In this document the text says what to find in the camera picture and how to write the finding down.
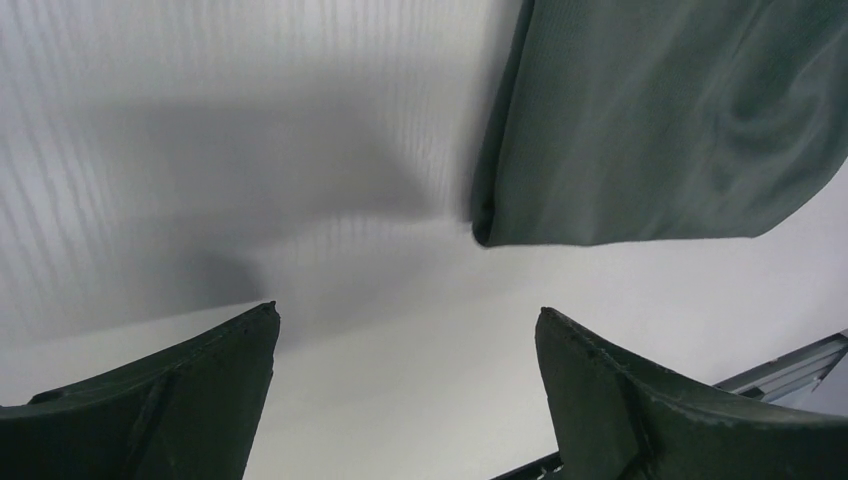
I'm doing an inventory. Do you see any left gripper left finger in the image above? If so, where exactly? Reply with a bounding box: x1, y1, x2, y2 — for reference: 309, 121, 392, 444
1, 303, 280, 479

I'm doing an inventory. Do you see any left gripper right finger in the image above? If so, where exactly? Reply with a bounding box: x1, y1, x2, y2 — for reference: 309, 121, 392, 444
534, 306, 848, 480

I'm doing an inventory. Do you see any dark grey t-shirt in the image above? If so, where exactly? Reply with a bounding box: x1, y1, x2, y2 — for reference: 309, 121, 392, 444
469, 1, 847, 248

